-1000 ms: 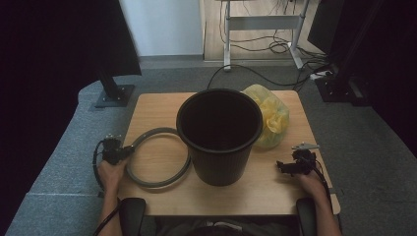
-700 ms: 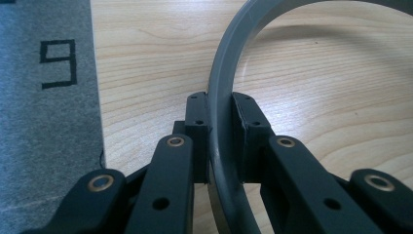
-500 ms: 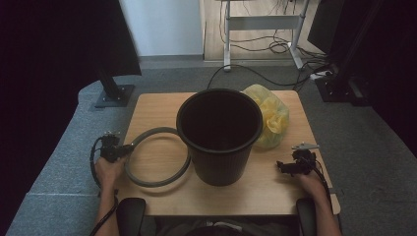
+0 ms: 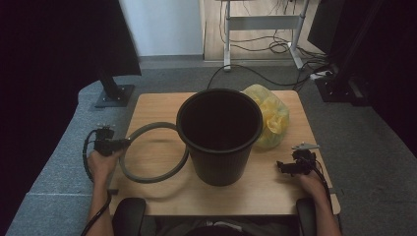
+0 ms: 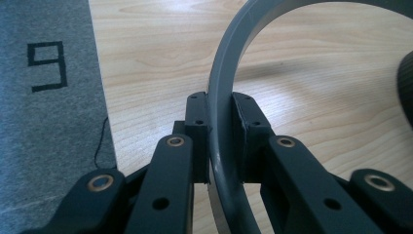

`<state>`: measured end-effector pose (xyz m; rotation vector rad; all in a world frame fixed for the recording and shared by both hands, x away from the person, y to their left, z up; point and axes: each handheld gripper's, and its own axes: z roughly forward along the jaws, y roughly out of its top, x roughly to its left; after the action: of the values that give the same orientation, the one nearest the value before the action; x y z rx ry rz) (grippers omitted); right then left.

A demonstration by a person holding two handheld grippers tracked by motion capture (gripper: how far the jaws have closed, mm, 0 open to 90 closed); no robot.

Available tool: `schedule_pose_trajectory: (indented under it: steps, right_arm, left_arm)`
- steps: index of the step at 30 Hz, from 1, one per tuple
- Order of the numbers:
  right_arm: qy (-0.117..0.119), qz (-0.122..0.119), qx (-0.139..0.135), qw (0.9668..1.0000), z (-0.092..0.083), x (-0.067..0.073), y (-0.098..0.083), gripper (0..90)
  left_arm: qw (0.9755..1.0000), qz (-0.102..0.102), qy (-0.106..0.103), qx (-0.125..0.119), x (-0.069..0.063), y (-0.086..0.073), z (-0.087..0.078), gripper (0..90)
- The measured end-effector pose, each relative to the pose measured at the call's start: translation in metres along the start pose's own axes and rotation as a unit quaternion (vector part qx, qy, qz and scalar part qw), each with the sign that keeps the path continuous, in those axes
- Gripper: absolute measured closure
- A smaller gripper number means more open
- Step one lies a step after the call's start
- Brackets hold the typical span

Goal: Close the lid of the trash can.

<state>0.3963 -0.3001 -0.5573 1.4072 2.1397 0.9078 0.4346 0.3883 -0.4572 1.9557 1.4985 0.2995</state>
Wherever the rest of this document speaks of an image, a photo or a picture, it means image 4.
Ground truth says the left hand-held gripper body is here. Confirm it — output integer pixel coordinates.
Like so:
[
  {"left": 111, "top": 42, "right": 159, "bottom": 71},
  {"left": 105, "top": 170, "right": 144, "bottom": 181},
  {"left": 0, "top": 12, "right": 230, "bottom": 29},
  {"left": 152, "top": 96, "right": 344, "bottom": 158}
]
[{"left": 92, "top": 123, "right": 122, "bottom": 157}]

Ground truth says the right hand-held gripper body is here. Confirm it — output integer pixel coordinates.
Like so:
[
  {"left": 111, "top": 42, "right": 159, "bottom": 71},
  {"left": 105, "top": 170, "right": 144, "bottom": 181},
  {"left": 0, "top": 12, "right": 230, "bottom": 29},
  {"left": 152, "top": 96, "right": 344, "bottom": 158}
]
[{"left": 290, "top": 141, "right": 321, "bottom": 176}]

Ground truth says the grey bin rim ring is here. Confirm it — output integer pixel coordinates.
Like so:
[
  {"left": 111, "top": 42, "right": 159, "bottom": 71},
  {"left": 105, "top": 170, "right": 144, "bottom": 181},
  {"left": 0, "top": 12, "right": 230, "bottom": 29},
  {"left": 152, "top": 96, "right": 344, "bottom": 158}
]
[{"left": 118, "top": 121, "right": 191, "bottom": 185}]

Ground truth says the yellow plastic trash bag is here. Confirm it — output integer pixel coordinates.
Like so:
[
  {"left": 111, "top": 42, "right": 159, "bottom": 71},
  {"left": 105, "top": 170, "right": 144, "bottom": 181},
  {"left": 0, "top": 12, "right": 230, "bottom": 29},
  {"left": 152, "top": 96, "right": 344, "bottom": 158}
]
[{"left": 241, "top": 84, "right": 291, "bottom": 150}]

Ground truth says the black plastic trash bin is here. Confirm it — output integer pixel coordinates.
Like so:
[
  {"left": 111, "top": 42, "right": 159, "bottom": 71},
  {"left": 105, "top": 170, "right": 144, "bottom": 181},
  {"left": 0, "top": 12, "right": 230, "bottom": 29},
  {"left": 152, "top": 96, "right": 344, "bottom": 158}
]
[{"left": 175, "top": 88, "right": 264, "bottom": 187}]

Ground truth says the person's left hand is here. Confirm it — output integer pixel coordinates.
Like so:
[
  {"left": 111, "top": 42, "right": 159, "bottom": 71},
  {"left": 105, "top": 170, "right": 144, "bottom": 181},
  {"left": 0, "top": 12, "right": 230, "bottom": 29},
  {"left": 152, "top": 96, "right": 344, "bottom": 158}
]
[{"left": 87, "top": 149, "right": 124, "bottom": 185}]

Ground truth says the person's right hand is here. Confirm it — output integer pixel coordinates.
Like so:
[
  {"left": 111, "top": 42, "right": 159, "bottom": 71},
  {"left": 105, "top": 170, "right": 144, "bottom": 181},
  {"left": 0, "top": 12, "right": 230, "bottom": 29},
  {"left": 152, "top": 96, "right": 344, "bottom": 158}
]
[{"left": 294, "top": 170, "right": 328, "bottom": 205}]

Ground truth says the black chair armrest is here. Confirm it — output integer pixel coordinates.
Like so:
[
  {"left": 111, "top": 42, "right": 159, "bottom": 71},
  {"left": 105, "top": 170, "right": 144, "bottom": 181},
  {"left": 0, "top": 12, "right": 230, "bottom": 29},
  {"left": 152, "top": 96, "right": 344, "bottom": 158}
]
[
  {"left": 295, "top": 197, "right": 319, "bottom": 236},
  {"left": 111, "top": 197, "right": 148, "bottom": 236}
]

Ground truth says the black floor stand base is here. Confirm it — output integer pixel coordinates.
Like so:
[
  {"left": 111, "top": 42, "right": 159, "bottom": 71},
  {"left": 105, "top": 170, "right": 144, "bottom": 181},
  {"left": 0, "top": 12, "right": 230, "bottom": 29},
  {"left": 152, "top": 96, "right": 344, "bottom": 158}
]
[{"left": 314, "top": 72, "right": 372, "bottom": 106}]

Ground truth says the person's dark clothing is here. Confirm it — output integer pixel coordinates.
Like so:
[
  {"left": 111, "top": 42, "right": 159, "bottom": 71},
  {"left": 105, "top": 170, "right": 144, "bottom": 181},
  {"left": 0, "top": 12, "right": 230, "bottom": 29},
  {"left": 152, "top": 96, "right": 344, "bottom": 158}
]
[{"left": 153, "top": 216, "right": 297, "bottom": 236}]

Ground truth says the white power strip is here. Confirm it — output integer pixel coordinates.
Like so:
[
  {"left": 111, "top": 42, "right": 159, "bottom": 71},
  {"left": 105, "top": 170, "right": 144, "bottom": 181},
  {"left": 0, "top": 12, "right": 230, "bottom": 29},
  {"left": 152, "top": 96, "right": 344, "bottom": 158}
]
[{"left": 309, "top": 70, "right": 332, "bottom": 82}]

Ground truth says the black stand with base plate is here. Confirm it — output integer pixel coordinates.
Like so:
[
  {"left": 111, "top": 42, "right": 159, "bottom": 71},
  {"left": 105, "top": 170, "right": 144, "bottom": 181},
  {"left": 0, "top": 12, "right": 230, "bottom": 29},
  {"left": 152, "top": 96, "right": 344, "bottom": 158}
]
[{"left": 93, "top": 69, "right": 136, "bottom": 109}]

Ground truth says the long black floor cable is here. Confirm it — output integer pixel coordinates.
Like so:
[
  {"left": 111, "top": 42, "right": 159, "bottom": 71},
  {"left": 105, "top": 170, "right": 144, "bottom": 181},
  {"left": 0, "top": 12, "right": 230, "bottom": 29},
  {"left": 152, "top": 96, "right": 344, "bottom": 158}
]
[{"left": 207, "top": 63, "right": 326, "bottom": 92}]

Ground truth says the tangle of black floor cables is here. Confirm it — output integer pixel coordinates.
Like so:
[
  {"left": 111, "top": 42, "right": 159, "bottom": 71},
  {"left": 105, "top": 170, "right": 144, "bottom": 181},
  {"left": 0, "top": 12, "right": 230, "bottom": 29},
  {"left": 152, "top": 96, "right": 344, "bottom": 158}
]
[{"left": 218, "top": 0, "right": 330, "bottom": 67}]

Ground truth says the white metal desk frame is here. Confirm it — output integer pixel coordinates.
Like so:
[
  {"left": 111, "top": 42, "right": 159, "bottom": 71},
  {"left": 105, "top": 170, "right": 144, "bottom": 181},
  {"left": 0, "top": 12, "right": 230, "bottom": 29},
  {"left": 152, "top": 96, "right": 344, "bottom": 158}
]
[{"left": 222, "top": 0, "right": 311, "bottom": 71}]

